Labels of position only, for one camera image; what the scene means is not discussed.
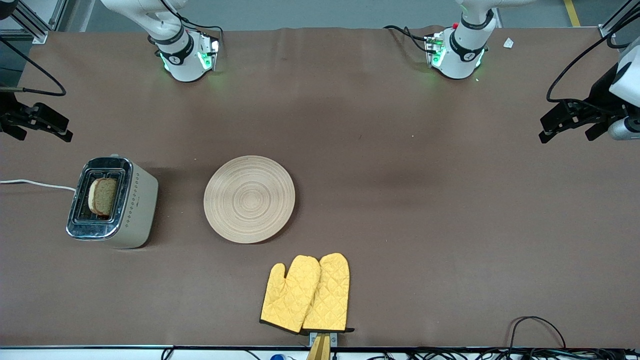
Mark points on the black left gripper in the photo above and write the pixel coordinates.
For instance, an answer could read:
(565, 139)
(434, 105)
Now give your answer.
(601, 91)

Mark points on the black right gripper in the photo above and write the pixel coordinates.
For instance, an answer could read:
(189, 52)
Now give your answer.
(7, 111)

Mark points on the brown toast slice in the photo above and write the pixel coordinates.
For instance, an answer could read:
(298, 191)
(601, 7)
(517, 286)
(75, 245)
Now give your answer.
(104, 196)

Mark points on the round wooden plate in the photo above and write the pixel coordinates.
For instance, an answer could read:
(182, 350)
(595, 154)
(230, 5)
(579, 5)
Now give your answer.
(249, 200)

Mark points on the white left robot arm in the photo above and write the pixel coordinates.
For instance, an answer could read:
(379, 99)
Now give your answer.
(462, 55)

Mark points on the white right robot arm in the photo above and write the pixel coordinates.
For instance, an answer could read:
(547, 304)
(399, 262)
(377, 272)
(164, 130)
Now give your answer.
(182, 60)

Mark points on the small white paper scrap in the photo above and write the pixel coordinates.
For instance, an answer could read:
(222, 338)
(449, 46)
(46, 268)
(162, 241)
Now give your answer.
(508, 43)

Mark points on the beige chrome toaster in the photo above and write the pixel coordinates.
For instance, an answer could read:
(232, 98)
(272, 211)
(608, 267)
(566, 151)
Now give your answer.
(137, 205)

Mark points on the brown table cover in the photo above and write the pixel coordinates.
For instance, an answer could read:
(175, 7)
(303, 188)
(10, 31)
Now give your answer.
(375, 150)

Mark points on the yellow quilted oven mitt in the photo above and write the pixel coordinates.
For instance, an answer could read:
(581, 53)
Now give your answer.
(330, 295)
(290, 295)

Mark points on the small blue object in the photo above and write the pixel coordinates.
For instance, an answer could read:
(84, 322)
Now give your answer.
(278, 357)

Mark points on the aluminium frame post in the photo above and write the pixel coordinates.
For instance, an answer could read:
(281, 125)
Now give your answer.
(617, 17)
(30, 22)

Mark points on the wooden stick with metal bracket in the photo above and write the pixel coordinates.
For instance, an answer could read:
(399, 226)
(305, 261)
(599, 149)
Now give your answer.
(320, 347)

